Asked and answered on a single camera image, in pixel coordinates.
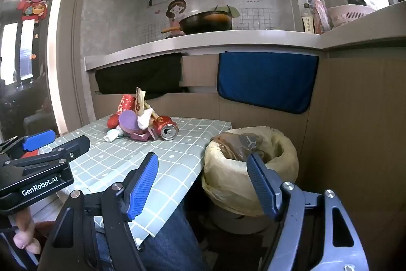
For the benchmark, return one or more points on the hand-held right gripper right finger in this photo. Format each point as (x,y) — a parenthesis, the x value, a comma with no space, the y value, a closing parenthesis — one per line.
(261,185)

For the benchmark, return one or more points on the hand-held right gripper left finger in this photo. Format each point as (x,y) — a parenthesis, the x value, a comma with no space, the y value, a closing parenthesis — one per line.
(142,185)

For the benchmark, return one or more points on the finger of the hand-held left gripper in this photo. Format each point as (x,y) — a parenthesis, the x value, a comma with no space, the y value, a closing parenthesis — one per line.
(71,147)
(38,139)

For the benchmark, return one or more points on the yellow printed bin bag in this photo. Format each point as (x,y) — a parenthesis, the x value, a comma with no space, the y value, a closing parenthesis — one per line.
(222,175)

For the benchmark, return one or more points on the white trash bin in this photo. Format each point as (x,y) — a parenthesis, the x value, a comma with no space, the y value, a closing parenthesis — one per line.
(234,223)

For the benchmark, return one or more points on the red wrapper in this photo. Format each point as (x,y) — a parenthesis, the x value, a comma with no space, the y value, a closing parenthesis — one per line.
(113,121)

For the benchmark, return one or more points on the maroon wrapper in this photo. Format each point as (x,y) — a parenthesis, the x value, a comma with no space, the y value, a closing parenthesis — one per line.
(141,135)

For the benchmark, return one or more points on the red drink can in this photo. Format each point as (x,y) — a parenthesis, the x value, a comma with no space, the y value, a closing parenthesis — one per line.
(166,128)

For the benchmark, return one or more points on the purple wrapper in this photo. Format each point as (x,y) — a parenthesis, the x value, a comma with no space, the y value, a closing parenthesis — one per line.
(128,120)

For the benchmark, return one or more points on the red paper cup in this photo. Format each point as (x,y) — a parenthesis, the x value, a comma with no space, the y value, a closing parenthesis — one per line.
(125,104)

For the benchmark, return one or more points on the beige snack wrapper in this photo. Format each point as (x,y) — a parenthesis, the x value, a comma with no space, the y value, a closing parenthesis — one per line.
(139,101)

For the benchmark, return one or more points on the person's left hand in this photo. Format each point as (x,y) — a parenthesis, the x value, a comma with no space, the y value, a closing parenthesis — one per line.
(27,233)

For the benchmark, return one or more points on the person's leg in jeans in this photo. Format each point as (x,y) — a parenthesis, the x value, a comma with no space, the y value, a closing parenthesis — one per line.
(171,242)

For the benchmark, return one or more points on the brown cardboard panel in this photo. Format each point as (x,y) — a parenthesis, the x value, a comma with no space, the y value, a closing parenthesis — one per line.
(355,131)
(196,106)

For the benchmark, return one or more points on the black cloth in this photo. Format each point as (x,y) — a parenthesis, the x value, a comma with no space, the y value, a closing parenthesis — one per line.
(139,75)

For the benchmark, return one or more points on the blue cloth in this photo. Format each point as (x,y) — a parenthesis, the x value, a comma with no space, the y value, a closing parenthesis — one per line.
(266,80)

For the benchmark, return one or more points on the grey kitchen countertop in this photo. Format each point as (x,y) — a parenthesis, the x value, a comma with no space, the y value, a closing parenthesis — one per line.
(222,39)

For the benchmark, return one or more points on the clear bottle with dark cap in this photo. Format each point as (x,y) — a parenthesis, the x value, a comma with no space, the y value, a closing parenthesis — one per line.
(307,21)

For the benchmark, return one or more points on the black wok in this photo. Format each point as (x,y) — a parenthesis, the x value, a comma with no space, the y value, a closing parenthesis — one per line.
(206,24)

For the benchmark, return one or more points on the pink bottle with orange cap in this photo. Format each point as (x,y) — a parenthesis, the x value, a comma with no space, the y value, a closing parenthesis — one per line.
(320,15)

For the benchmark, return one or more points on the pink plastic basket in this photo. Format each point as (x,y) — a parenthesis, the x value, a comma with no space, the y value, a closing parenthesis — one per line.
(349,17)

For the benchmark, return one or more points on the cartoon couple wall sticker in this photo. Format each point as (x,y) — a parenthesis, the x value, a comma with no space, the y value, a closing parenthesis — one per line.
(176,9)

